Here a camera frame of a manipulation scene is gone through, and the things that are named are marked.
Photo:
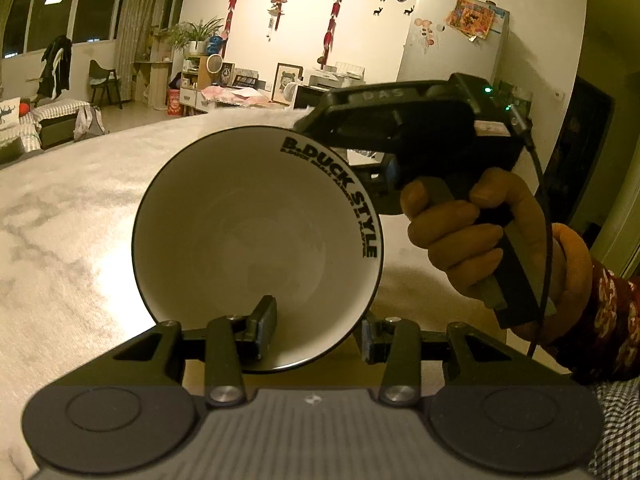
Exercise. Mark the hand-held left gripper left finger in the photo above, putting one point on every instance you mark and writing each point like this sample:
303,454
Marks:
265,325

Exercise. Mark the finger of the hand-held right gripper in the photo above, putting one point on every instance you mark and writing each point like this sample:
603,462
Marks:
330,117

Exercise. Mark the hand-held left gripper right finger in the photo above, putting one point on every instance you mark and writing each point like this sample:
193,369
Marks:
370,342

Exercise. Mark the yellow bowl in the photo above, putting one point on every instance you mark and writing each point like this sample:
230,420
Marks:
225,240

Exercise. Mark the person's right forearm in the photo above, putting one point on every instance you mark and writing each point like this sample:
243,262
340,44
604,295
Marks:
610,320

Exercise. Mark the person's right hand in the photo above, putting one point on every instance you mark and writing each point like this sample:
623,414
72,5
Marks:
450,240

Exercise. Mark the black microwave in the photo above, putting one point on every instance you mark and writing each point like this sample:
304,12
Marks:
310,97

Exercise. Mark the white printer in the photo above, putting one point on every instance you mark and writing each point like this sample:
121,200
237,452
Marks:
335,75

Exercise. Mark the small white fan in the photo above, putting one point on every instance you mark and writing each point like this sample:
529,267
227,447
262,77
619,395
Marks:
288,94

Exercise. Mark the framed portrait drawing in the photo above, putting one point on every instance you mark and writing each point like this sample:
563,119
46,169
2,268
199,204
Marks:
287,82

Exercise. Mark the white refrigerator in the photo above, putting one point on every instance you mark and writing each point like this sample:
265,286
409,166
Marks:
425,55

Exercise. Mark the black framed photo collage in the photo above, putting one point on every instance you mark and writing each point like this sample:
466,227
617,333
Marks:
246,78

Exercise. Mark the pink cloth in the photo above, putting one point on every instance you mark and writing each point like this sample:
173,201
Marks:
235,95

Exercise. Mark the dark framed photo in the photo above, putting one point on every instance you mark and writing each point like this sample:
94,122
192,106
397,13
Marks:
227,74

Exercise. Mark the colourful fridge poster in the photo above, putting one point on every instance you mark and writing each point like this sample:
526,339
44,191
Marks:
470,15

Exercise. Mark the round table mirror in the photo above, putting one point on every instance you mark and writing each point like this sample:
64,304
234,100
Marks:
215,67

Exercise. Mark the white low cabinet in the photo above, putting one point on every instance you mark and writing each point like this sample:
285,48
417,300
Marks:
200,100

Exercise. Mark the blue toy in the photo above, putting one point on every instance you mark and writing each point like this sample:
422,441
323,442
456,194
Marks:
215,45

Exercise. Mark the wooden cube shelf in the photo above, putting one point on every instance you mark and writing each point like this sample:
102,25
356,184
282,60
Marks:
195,72

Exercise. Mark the red printed bucket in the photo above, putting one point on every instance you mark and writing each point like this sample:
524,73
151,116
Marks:
175,102

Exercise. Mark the potted green plant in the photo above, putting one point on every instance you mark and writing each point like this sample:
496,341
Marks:
195,35

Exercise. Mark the wooden desk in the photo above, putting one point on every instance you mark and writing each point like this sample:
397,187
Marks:
152,75

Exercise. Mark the beige patterned curtain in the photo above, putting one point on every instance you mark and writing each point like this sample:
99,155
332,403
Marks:
140,25

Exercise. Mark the dark wooden chair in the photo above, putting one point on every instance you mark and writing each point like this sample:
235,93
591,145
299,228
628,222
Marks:
105,82

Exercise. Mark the grey backpack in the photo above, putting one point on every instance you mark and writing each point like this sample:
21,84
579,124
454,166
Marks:
90,122

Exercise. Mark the person's checked clothing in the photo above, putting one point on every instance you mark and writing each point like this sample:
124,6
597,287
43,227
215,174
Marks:
620,435

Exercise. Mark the checked sofa cover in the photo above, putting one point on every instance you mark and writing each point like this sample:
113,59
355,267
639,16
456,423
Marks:
55,110

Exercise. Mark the grey sofa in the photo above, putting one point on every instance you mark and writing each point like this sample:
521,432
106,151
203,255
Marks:
50,132

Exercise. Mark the black and white jacket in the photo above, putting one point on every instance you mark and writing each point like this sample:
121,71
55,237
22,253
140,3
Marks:
54,67

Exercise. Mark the window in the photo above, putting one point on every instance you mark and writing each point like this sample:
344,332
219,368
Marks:
60,15

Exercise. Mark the red cushion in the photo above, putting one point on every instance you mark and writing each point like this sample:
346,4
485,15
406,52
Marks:
25,109

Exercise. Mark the deer print pillow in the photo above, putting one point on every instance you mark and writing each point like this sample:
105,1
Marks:
9,115

